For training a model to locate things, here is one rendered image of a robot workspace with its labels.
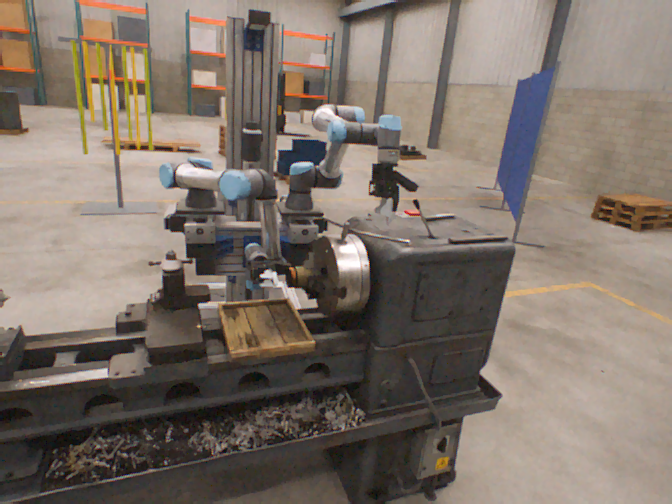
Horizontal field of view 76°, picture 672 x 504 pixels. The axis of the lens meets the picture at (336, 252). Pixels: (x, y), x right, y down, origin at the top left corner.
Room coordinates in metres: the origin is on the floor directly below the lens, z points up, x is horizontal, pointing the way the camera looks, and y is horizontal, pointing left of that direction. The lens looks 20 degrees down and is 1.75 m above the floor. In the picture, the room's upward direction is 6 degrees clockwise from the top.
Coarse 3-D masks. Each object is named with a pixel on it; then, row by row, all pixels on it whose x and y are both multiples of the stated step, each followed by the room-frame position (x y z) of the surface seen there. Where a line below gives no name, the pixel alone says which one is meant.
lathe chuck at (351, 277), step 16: (336, 240) 1.51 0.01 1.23; (336, 256) 1.43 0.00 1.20; (352, 256) 1.45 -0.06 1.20; (320, 272) 1.57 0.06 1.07; (336, 272) 1.41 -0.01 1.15; (352, 272) 1.41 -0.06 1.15; (352, 288) 1.40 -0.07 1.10; (320, 304) 1.53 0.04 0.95; (336, 304) 1.39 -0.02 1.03; (352, 304) 1.41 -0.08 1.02
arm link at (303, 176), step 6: (306, 162) 2.25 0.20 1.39; (294, 168) 2.16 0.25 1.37; (300, 168) 2.15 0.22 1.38; (306, 168) 2.15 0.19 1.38; (312, 168) 2.19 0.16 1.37; (294, 174) 2.15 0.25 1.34; (300, 174) 2.15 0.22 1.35; (306, 174) 2.15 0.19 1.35; (312, 174) 2.17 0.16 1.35; (294, 180) 2.15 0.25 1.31; (300, 180) 2.15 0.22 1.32; (306, 180) 2.15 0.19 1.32; (312, 180) 2.16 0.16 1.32; (294, 186) 2.15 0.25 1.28; (300, 186) 2.15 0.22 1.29; (306, 186) 2.16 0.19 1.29; (312, 186) 2.18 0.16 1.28
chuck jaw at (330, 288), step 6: (312, 276) 1.46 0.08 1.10; (318, 276) 1.47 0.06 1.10; (324, 276) 1.47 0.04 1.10; (312, 282) 1.44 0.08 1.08; (318, 282) 1.42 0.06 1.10; (324, 282) 1.42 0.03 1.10; (330, 282) 1.43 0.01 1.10; (318, 288) 1.42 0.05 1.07; (324, 288) 1.40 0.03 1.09; (330, 288) 1.39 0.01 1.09; (336, 288) 1.40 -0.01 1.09; (342, 288) 1.39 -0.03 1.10; (324, 294) 1.39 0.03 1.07; (330, 294) 1.39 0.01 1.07; (336, 294) 1.40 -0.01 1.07; (342, 294) 1.39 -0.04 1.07
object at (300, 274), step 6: (288, 270) 1.46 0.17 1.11; (294, 270) 1.47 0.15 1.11; (300, 270) 1.47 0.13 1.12; (306, 270) 1.47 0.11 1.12; (288, 276) 1.50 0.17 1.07; (294, 276) 1.44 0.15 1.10; (300, 276) 1.45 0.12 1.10; (306, 276) 1.45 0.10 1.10; (288, 282) 1.48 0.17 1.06; (294, 282) 1.44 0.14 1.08; (300, 282) 1.44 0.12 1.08; (306, 282) 1.45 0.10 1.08
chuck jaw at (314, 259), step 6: (312, 246) 1.55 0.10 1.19; (318, 246) 1.55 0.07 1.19; (312, 252) 1.53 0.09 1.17; (318, 252) 1.54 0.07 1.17; (306, 258) 1.54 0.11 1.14; (312, 258) 1.52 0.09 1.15; (318, 258) 1.53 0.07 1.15; (306, 264) 1.50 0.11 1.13; (312, 264) 1.51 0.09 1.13; (318, 264) 1.52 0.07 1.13
